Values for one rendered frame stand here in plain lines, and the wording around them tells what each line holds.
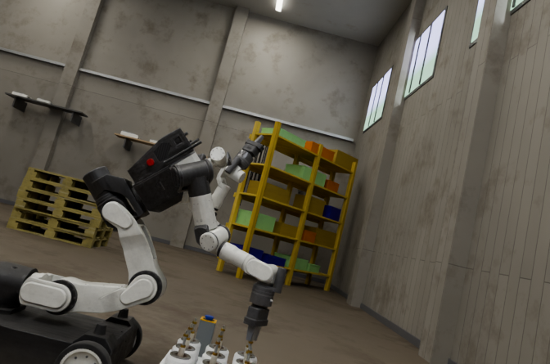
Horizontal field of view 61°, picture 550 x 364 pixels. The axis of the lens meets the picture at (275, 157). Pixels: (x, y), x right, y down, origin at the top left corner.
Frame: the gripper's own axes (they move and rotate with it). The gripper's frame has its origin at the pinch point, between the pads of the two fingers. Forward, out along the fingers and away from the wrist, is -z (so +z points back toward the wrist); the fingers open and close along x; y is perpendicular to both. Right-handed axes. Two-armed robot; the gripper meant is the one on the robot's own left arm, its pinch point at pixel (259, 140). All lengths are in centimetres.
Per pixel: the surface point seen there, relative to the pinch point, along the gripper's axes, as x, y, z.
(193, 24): -781, -300, -406
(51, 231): -413, -187, 126
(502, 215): 62, -207, -117
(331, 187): -315, -497, -222
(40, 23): -1010, -142, -188
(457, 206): 16, -231, -125
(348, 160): -326, -503, -292
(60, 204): -417, -172, 92
